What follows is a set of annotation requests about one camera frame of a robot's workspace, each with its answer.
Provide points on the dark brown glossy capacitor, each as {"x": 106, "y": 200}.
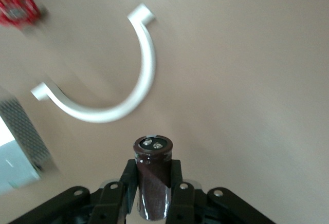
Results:
{"x": 154, "y": 183}

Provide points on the red handwheel brass valve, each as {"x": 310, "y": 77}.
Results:
{"x": 18, "y": 13}

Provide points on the brown table mat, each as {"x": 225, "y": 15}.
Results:
{"x": 244, "y": 67}

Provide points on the white curved plastic bracket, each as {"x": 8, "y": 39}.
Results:
{"x": 147, "y": 62}

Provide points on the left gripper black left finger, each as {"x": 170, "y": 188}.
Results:
{"x": 110, "y": 201}

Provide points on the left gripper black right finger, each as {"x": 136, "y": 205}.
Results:
{"x": 185, "y": 203}

